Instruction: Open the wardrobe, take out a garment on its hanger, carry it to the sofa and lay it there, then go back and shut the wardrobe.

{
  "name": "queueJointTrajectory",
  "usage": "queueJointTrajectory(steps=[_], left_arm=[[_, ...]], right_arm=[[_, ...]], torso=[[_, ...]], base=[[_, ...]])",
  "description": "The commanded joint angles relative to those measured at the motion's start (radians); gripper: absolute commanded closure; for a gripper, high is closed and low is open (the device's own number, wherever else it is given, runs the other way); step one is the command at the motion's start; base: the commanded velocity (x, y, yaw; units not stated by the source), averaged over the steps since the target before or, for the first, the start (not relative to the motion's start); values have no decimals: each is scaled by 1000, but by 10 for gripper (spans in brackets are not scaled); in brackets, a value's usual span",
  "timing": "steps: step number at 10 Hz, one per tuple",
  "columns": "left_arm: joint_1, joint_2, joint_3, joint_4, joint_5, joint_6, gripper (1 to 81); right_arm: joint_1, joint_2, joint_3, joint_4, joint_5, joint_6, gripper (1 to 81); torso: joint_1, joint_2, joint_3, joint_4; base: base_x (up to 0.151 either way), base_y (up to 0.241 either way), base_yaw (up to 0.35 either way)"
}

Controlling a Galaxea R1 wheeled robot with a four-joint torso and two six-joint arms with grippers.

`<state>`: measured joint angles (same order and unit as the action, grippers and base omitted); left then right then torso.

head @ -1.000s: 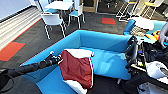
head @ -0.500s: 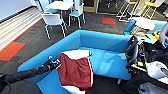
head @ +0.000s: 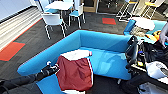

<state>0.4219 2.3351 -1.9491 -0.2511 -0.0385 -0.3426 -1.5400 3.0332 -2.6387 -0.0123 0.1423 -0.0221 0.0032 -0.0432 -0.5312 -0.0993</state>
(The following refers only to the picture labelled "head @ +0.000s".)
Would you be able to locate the white and blue chair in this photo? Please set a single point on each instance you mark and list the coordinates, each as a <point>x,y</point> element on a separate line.
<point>77,13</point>
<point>53,19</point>

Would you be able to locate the small blue sofa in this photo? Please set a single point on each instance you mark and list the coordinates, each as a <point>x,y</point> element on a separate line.
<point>128,26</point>

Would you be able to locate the red and white jacket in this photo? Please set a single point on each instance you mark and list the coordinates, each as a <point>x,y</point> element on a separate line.
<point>75,73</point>

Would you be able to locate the white hanger with red jacket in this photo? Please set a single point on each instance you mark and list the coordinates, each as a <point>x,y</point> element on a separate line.
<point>49,63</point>

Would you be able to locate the orange object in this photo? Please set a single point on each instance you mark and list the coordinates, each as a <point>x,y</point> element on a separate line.
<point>151,35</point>

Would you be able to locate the white rounded bag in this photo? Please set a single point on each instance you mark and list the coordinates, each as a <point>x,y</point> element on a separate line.
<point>156,70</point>

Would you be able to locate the white cushion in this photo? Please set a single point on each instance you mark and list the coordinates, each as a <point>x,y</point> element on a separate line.
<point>143,23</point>

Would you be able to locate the black cart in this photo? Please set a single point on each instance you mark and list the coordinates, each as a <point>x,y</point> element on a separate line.
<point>143,83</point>

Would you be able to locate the white high stool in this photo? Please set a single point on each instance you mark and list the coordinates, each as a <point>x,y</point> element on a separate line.
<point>123,6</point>

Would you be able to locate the large blue sofa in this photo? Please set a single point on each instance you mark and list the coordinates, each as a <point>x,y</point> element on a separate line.
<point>110,50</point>

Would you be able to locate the yellow round stool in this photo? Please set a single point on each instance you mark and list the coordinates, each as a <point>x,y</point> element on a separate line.
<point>148,4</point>

